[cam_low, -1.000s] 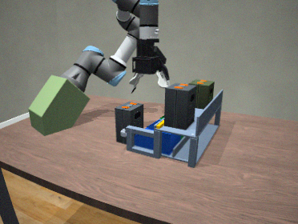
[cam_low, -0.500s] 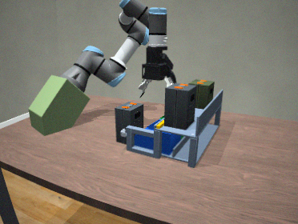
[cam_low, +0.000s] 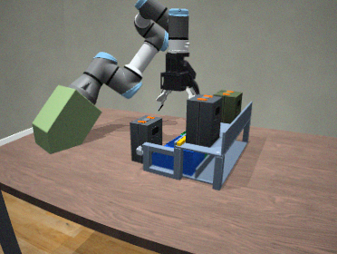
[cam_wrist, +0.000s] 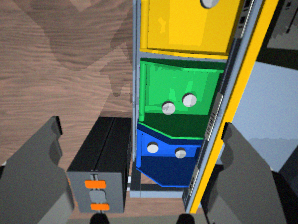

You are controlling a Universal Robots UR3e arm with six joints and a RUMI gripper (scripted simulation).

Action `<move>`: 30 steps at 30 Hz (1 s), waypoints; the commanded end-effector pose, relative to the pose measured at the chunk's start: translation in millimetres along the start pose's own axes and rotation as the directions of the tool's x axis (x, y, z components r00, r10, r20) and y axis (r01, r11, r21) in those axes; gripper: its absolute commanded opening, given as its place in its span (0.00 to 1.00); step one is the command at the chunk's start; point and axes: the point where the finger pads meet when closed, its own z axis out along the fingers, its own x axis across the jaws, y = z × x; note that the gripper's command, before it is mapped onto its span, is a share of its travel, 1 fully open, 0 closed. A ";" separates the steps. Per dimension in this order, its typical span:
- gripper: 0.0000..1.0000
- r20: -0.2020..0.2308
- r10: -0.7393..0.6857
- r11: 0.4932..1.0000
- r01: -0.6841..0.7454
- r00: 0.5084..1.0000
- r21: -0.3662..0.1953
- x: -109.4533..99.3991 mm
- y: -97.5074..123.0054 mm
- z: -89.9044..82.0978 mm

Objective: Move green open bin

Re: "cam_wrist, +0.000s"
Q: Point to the green bin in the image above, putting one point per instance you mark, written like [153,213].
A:
[164,80]

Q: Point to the white round disc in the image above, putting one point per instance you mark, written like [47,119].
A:
[189,99]
[152,147]
[168,107]

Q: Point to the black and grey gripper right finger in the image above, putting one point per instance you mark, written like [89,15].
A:
[248,190]

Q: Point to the small silver disc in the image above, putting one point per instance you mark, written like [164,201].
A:
[207,4]
[180,152]

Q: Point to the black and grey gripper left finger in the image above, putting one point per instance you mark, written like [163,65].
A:
[33,188]

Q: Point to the yellow flat bar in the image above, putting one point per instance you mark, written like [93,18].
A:
[262,22]

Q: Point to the yellow open bin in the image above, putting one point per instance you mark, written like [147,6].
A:
[184,28]

